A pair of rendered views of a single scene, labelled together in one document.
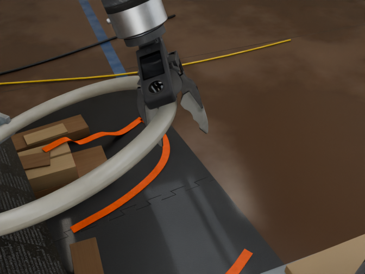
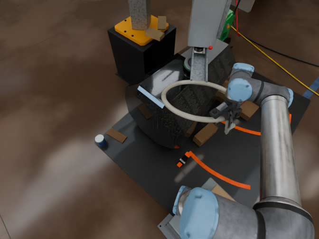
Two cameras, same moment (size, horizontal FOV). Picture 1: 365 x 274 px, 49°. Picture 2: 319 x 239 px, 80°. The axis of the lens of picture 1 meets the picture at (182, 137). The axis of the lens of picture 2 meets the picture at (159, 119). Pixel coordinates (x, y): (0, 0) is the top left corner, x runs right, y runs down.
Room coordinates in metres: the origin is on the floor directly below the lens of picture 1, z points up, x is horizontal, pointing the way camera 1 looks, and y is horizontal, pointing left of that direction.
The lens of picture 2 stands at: (0.05, -0.34, 2.14)
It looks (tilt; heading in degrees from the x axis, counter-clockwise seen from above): 59 degrees down; 68
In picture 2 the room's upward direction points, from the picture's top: straight up
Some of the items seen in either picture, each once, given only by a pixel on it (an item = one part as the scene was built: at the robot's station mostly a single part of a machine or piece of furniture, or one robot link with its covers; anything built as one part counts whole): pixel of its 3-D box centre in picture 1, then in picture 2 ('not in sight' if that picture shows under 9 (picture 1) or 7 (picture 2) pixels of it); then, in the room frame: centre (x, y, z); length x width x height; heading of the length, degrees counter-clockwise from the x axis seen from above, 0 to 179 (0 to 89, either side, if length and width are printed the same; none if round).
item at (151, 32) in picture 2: not in sight; (154, 34); (0.72, 1.47, 0.81); 0.20 x 0.10 x 0.05; 126
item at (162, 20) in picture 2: not in sight; (162, 22); (0.88, 1.64, 0.80); 0.20 x 0.10 x 0.05; 67
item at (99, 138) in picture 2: not in sight; (100, 140); (-0.24, 0.79, 0.08); 0.10 x 0.10 x 0.13
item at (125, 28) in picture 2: not in sight; (141, 26); (0.65, 1.71, 0.76); 0.49 x 0.49 x 0.05; 28
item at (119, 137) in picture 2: not in sight; (116, 135); (-0.05, 0.82, 0.02); 0.25 x 0.10 x 0.01; 127
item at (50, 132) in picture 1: (45, 134); not in sight; (1.91, 0.85, 0.10); 0.25 x 0.10 x 0.01; 121
